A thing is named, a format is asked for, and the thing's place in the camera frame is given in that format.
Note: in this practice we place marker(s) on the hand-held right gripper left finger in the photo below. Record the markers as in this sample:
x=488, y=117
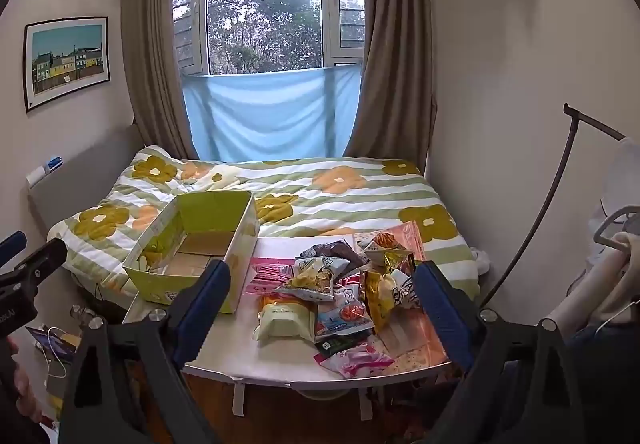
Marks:
x=202, y=304

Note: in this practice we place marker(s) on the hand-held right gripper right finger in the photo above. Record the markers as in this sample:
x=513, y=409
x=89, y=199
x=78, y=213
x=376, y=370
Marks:
x=440, y=304

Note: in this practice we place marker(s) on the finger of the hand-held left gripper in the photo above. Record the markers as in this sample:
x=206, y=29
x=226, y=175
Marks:
x=12, y=248
x=42, y=261

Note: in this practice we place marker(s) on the yellow-green cardboard box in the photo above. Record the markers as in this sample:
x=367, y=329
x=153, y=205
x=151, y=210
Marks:
x=155, y=289

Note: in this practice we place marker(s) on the pink striped snack packet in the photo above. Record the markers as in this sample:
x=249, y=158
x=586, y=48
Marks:
x=265, y=276

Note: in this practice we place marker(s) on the pink strawberry marshmallow packet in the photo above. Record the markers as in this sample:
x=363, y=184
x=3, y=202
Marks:
x=357, y=359

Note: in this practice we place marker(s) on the person's left hand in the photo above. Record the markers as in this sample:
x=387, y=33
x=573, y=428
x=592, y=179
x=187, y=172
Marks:
x=25, y=389

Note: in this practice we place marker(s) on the orange floral cloth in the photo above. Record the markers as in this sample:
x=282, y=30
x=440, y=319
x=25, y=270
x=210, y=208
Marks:
x=410, y=344

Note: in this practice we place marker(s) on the white folding table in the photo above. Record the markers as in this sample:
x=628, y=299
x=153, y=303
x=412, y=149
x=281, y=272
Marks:
x=225, y=359

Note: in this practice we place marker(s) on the gold snack packet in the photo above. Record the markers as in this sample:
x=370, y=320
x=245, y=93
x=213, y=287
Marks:
x=380, y=299

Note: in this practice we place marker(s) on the blue book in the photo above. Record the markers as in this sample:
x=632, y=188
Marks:
x=60, y=346

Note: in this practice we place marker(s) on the white blue tube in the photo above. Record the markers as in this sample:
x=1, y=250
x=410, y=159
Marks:
x=42, y=172

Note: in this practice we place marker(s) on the yellow white bread packet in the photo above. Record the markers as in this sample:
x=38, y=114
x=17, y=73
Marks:
x=282, y=319

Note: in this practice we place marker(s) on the grey headboard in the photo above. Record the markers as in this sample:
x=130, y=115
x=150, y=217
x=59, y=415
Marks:
x=85, y=173

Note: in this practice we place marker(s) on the blue red snack packet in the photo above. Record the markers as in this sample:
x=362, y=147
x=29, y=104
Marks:
x=342, y=316

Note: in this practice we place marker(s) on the dark green snack packet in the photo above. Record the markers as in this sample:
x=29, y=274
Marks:
x=332, y=345

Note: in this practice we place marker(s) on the grey white chip packet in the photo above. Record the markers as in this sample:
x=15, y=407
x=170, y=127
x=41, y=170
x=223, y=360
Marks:
x=315, y=279

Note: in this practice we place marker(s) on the dark brown snack packet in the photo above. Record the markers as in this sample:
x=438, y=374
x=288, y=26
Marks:
x=335, y=249

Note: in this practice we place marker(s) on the green striped floral quilt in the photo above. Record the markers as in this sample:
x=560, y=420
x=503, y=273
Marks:
x=350, y=199

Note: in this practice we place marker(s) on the beige garment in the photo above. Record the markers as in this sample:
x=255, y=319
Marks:
x=600, y=284

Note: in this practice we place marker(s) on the grey clothes hanger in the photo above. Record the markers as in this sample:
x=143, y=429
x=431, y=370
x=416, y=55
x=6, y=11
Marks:
x=607, y=221

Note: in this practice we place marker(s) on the framed houses picture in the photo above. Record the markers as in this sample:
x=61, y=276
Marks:
x=67, y=58

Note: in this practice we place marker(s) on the light blue cloth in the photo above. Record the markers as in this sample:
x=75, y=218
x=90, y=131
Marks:
x=270, y=113

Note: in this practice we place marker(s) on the dark metal clothes rack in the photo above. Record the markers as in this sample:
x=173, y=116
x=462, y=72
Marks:
x=570, y=138

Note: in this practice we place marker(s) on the brown curtain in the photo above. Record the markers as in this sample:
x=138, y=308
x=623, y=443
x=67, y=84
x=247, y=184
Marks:
x=150, y=53
x=395, y=73

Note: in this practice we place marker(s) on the white framed window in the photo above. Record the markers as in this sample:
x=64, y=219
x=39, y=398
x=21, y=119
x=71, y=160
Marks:
x=265, y=8

